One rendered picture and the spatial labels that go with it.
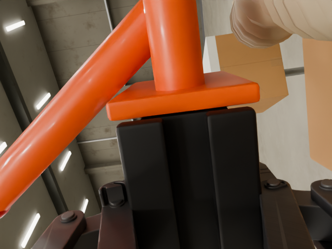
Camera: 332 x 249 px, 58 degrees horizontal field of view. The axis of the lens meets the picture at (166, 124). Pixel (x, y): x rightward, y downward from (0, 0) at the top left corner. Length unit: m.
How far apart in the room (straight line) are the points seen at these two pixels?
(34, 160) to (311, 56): 0.26
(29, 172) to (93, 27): 12.23
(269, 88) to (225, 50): 0.33
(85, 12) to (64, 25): 0.97
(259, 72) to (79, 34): 11.13
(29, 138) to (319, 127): 0.26
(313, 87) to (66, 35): 12.48
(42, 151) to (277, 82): 1.66
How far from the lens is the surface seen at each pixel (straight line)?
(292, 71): 2.12
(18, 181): 0.18
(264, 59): 1.80
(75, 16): 12.47
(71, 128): 0.16
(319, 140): 0.33
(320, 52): 0.31
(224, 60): 1.76
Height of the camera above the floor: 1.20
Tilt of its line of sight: 4 degrees up
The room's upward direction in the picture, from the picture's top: 98 degrees counter-clockwise
